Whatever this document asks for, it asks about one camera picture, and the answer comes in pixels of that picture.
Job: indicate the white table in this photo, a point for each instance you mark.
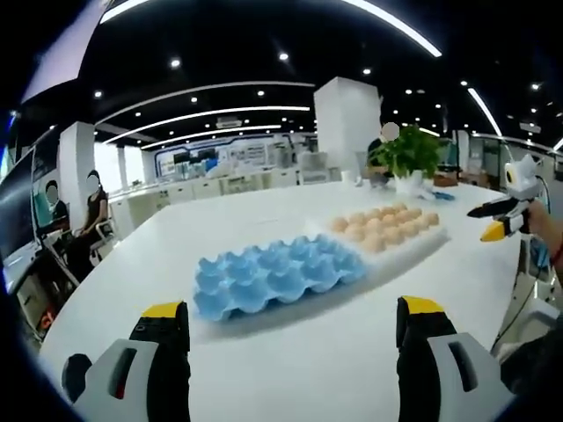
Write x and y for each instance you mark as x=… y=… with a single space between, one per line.
x=308 y=360

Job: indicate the white plant pot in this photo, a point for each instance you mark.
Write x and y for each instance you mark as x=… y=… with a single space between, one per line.
x=409 y=182

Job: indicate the white foam egg tray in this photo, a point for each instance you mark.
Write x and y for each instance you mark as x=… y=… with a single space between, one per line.
x=422 y=246

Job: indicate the green potted plant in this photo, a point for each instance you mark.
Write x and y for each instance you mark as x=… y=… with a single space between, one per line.
x=407 y=151

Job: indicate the blue cloth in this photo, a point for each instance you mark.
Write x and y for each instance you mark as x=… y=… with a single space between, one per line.
x=440 y=194

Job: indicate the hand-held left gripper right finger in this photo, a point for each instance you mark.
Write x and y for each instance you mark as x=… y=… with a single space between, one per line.
x=431 y=378

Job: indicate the row of white cabinets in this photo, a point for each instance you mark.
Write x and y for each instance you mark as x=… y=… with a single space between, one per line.
x=228 y=186

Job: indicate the person's right hand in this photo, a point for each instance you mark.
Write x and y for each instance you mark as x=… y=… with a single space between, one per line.
x=545 y=228

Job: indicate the blue egg tray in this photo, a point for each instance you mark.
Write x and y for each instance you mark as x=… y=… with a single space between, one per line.
x=281 y=274

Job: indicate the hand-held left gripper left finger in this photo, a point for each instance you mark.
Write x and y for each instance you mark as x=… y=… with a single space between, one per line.
x=132 y=373

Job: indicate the group of brown eggs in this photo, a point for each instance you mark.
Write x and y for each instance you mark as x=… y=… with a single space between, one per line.
x=387 y=224

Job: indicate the person's dark clothing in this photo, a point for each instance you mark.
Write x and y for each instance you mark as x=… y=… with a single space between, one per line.
x=536 y=360

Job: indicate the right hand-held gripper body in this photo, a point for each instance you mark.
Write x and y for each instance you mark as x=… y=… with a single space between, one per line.
x=521 y=189

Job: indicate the white office chair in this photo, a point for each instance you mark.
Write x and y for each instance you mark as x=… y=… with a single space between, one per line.
x=102 y=239

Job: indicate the black monitor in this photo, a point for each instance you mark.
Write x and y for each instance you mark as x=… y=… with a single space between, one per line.
x=15 y=211

